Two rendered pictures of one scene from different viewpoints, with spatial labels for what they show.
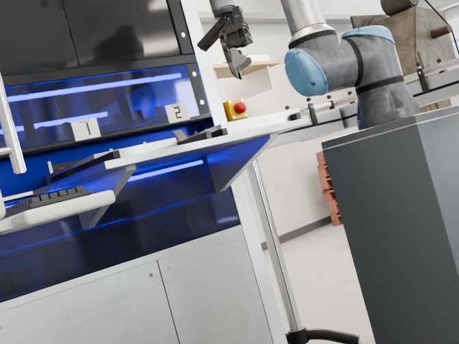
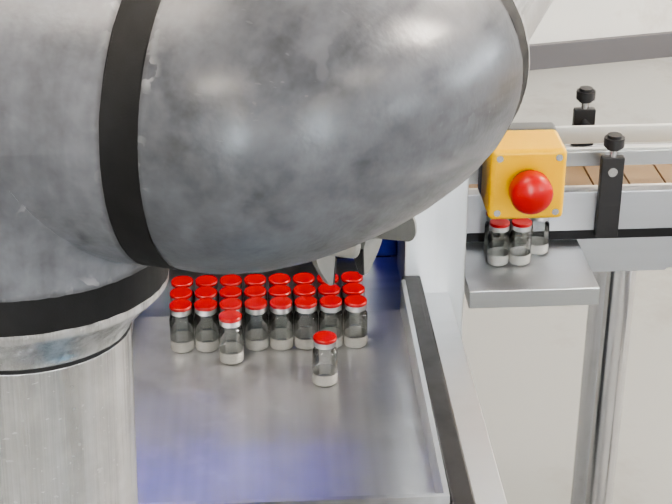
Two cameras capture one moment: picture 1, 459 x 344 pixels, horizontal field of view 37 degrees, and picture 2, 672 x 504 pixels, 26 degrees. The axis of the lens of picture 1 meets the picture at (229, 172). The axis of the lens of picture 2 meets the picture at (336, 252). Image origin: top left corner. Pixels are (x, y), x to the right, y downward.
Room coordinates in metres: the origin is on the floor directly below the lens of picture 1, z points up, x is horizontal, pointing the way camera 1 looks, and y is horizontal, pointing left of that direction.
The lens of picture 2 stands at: (1.29, -0.64, 1.56)
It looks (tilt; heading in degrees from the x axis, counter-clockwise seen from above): 27 degrees down; 34
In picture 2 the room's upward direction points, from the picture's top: straight up
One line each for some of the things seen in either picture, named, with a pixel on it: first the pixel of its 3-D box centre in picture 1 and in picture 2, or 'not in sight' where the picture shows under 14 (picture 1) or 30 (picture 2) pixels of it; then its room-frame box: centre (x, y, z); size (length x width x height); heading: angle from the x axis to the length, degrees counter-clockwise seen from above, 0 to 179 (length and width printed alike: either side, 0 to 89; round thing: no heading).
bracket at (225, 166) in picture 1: (244, 164); not in sight; (2.19, -0.05, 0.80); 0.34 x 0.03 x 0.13; 38
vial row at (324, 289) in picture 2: not in sight; (268, 311); (2.22, 0.07, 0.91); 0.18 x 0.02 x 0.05; 127
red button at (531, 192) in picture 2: (240, 108); (530, 190); (2.42, -0.09, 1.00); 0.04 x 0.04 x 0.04; 38
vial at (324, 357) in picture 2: not in sight; (324, 360); (2.18, -0.02, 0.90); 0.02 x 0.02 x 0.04
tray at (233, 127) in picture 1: (223, 135); (270, 396); (2.12, -0.01, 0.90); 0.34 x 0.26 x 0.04; 37
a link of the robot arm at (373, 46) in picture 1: (369, 56); not in sight; (1.64, -0.39, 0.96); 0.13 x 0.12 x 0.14; 108
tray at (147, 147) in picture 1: (109, 163); not in sight; (2.00, 0.33, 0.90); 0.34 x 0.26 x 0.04; 38
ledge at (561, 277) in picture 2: not in sight; (521, 265); (2.49, -0.05, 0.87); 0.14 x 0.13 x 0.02; 38
